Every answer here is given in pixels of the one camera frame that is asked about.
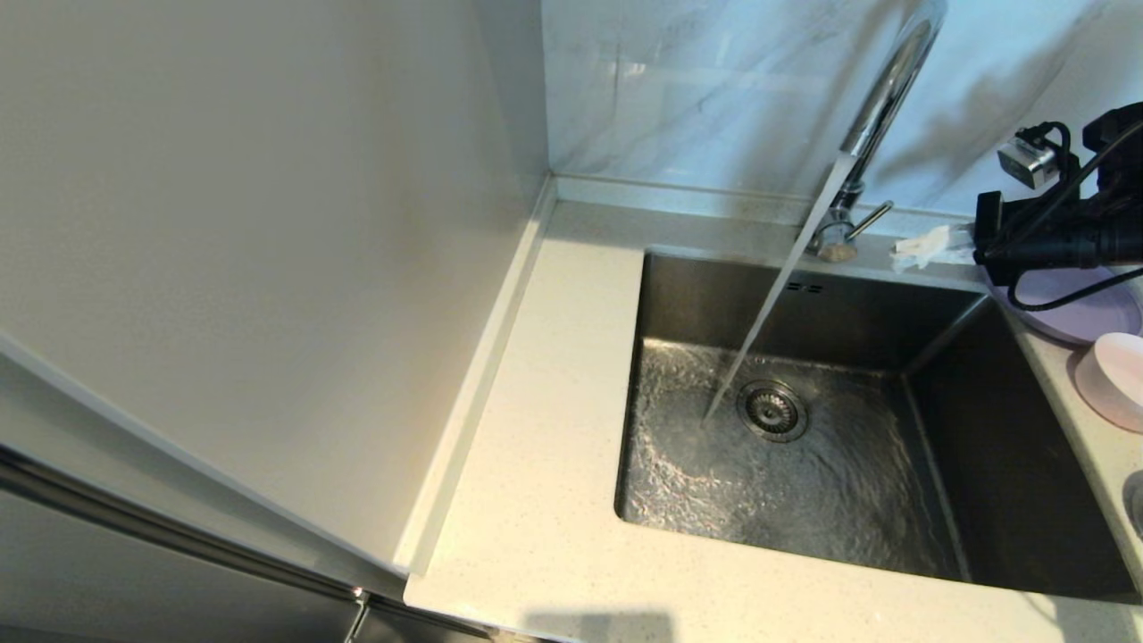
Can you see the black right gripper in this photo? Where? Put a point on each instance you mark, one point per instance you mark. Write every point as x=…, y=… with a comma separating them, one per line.
x=1045, y=241

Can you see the purple plastic plate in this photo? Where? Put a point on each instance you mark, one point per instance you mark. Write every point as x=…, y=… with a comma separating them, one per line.
x=1085, y=317

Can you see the chrome gooseneck faucet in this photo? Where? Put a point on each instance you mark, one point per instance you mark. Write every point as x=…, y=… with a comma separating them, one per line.
x=884, y=89

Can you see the pink plastic cup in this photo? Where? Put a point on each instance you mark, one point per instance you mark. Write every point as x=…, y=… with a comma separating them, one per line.
x=1116, y=379

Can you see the white plastic bowl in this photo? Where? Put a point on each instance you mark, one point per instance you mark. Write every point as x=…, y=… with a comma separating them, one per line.
x=1136, y=502

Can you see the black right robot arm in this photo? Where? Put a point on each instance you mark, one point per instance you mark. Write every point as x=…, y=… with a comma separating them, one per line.
x=1121, y=179

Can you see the stainless steel sink basin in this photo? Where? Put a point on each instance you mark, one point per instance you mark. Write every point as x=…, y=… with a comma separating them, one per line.
x=696, y=304

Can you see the round metal drain strainer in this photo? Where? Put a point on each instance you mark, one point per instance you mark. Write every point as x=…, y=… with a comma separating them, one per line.
x=772, y=411

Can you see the white tall cabinet side panel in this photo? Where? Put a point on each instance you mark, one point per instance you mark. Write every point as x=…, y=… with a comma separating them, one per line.
x=268, y=223

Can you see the grey upper cabinet door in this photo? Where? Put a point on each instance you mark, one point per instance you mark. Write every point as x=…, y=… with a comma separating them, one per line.
x=89, y=420

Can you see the grey cabinet door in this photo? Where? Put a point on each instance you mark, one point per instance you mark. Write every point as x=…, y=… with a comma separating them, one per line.
x=89, y=420
x=134, y=589

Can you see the grey lower cabinet door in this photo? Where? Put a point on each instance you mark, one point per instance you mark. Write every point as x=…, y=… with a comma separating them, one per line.
x=134, y=589

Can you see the metal door trim rail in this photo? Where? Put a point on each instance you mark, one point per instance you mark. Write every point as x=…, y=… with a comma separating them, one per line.
x=134, y=509

